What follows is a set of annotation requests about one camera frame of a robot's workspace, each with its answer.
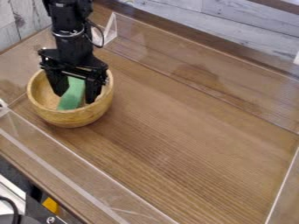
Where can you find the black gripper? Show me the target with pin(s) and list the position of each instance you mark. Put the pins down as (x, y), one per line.
(72, 59)

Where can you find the green rectangular block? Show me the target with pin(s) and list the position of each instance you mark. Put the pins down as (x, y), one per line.
(72, 98)

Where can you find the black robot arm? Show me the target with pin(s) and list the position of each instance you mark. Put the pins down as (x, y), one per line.
(69, 15)

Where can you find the brown wooden bowl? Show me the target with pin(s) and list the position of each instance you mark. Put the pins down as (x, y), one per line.
(44, 102)

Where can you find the yellow button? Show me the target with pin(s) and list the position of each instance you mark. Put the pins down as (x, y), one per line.
(51, 205)

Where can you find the clear acrylic corner bracket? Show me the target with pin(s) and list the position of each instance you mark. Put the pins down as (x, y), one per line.
(103, 34)

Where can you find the clear acrylic tray wall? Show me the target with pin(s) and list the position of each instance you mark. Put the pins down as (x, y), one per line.
(83, 189)

